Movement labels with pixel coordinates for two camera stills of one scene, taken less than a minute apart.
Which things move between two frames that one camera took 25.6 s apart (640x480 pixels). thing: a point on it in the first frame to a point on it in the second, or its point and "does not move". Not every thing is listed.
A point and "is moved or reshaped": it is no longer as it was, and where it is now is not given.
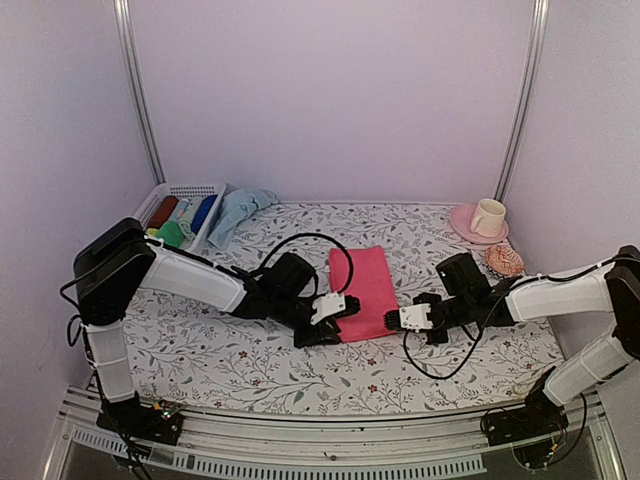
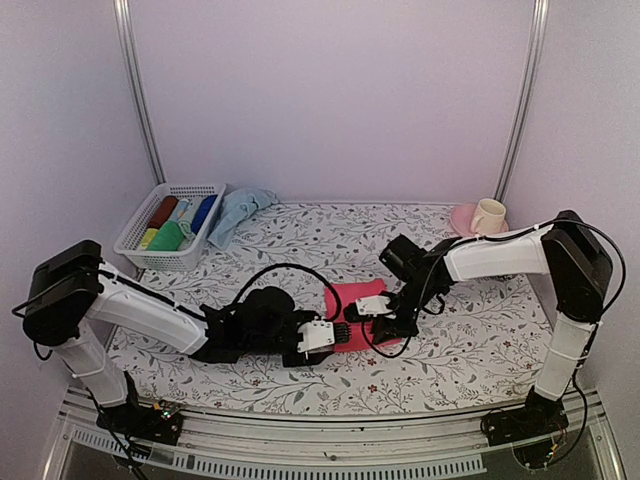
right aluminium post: [538, 25] does not move
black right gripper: [437, 338] to [395, 330]
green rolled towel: [171, 233] does not move
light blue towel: [237, 204] does not move
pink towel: [371, 286] is moved or reshaped
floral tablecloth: [195, 359] does not move
